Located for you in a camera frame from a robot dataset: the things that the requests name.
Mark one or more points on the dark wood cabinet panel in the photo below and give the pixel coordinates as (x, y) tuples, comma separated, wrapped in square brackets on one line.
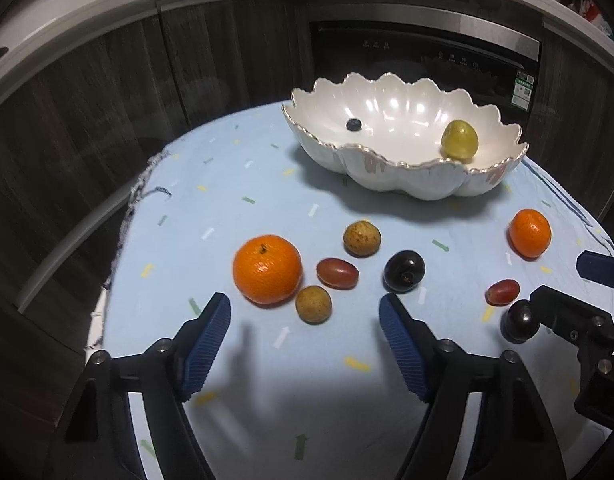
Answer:
[(582, 110)]

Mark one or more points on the light blue patterned tablecloth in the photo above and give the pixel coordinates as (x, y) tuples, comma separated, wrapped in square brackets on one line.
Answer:
[(287, 185)]

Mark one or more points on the brown longan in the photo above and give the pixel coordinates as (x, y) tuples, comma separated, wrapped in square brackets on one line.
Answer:
[(362, 238), (313, 304)]

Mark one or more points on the large orange mandarin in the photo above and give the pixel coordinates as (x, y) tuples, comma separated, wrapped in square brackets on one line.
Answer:
[(267, 270)]

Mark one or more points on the yellow-green plum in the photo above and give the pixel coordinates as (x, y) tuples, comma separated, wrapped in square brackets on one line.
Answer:
[(459, 140)]

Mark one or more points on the plastic snack bag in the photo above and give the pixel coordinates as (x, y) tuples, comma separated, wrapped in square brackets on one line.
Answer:
[(594, 12)]

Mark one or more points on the black built-in dishwasher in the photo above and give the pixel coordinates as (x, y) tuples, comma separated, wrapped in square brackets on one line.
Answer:
[(412, 55)]

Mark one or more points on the small orange mandarin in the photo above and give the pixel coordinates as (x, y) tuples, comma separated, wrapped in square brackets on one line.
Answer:
[(530, 233)]

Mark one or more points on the dark purple grape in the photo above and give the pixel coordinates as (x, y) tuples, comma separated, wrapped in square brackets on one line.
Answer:
[(404, 271), (518, 322)]

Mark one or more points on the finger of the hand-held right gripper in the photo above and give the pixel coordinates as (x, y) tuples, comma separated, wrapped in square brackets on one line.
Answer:
[(602, 267), (567, 312)]

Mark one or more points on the white scalloped ceramic bowl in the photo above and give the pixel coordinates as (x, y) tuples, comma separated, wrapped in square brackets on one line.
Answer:
[(402, 125)]

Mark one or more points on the dark wood cabinet door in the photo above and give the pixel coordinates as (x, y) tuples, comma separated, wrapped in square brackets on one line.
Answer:
[(77, 135), (227, 55)]

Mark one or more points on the blueberry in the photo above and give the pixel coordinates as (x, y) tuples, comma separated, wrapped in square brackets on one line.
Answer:
[(354, 124)]

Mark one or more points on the red cherry tomato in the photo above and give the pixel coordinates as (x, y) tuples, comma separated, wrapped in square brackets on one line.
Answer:
[(337, 273)]

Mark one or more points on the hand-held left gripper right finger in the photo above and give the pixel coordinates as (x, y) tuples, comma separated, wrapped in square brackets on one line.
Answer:
[(402, 350)]

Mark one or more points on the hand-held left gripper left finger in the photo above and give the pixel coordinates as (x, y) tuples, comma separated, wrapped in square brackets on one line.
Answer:
[(207, 350)]

